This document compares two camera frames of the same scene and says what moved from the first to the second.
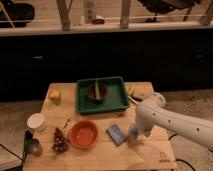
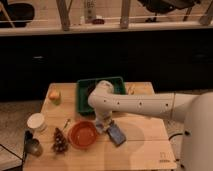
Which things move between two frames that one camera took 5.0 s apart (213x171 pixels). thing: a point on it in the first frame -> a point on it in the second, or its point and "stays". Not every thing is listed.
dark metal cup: (33, 147) stays
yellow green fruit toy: (55, 96) stays
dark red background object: (98, 21) stays
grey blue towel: (133, 132) -> (99, 126)
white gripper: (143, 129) -> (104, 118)
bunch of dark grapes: (59, 145) stays
